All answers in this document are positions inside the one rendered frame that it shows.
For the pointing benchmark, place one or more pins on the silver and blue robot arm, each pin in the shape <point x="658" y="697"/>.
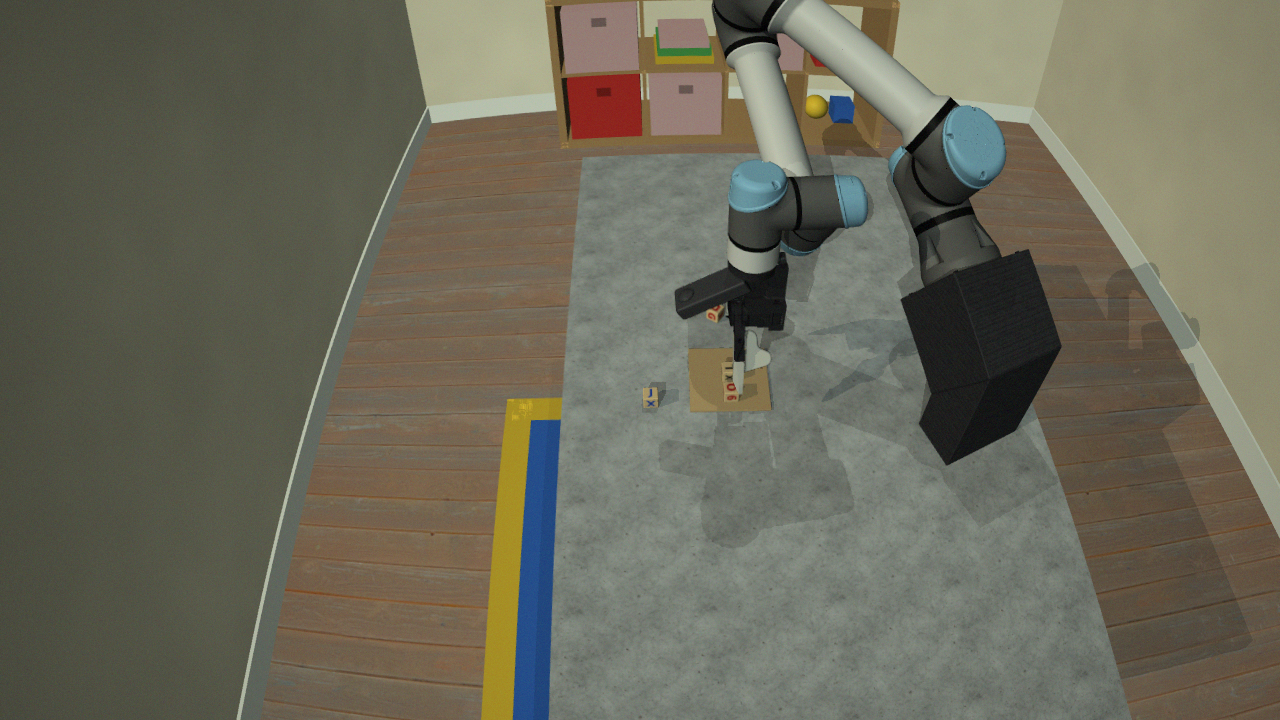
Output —
<point x="960" y="151"/>

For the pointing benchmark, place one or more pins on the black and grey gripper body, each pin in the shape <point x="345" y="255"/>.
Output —
<point x="766" y="298"/>

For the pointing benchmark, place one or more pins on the tan mat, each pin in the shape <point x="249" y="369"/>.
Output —
<point x="706" y="385"/>

